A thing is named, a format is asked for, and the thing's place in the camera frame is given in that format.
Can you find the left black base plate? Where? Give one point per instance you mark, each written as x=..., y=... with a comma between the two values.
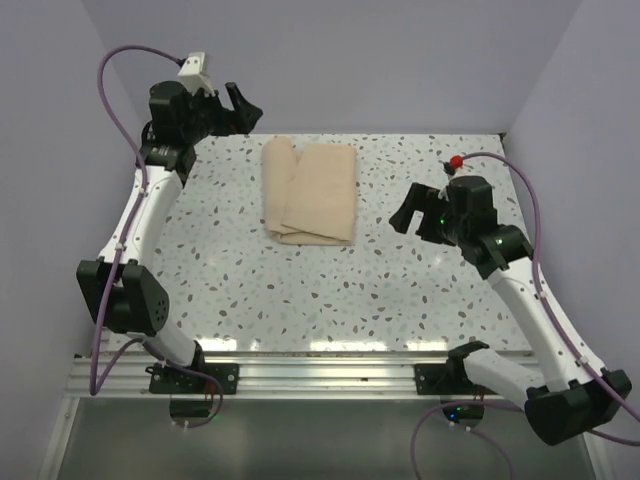
x=171, y=381

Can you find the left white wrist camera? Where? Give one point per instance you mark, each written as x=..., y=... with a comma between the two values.
x=193, y=74

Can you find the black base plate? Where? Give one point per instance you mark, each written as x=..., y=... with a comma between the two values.
x=440, y=380
x=171, y=381

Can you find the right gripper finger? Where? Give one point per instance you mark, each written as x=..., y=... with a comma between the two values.
x=415, y=200
x=426, y=230

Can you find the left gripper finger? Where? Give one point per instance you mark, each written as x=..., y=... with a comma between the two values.
x=207, y=93
x=244, y=115

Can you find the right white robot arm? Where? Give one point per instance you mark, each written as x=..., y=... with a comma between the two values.
x=573, y=391

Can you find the aluminium front rail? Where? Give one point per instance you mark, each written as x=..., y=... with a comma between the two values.
x=290, y=376

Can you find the beige cloth wrap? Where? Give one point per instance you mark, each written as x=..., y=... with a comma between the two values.
x=310, y=196

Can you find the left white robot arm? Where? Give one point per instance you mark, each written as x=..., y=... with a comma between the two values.
x=119, y=289

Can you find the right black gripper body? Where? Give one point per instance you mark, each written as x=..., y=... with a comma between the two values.
x=435, y=203

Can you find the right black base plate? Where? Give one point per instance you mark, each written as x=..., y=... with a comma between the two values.
x=440, y=380

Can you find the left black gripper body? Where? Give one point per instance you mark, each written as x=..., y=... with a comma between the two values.
x=207, y=117

